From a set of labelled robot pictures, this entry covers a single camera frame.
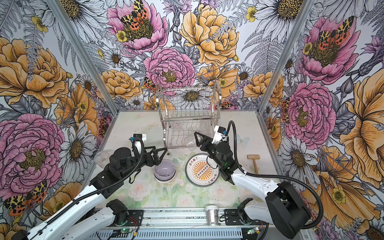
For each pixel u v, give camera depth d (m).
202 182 0.84
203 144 0.70
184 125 1.07
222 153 0.61
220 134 0.71
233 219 0.73
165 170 0.85
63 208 0.45
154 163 0.63
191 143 0.76
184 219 0.76
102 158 0.92
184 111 1.37
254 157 0.93
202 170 0.89
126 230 0.72
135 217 0.75
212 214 0.71
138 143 0.63
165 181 0.80
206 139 0.70
